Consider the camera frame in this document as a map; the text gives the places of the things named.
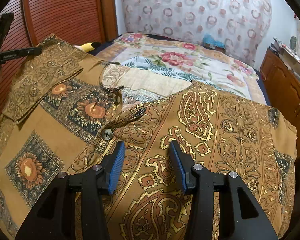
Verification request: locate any floral bed blanket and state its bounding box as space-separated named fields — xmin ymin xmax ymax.
xmin=94 ymin=33 xmax=270 ymax=105

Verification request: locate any pink circle patterned curtain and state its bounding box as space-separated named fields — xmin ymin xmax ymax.
xmin=122 ymin=0 xmax=271 ymax=66

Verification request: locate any brown louvered wardrobe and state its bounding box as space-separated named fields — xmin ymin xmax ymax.
xmin=0 ymin=0 xmax=118 ymax=131

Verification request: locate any yellow plush toy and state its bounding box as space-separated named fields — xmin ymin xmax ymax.
xmin=74 ymin=42 xmax=101 ymax=53

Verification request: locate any wooden side cabinet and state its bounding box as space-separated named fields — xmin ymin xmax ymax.
xmin=260 ymin=48 xmax=300 ymax=159

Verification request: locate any blue item on box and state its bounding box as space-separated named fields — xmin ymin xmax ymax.
xmin=203 ymin=34 xmax=226 ymax=53

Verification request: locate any cardboard box with floral cloth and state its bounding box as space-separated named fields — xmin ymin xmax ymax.
xmin=274 ymin=37 xmax=300 ymax=77

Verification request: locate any golden brown patterned shirt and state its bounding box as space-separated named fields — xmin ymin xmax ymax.
xmin=0 ymin=35 xmax=297 ymax=239

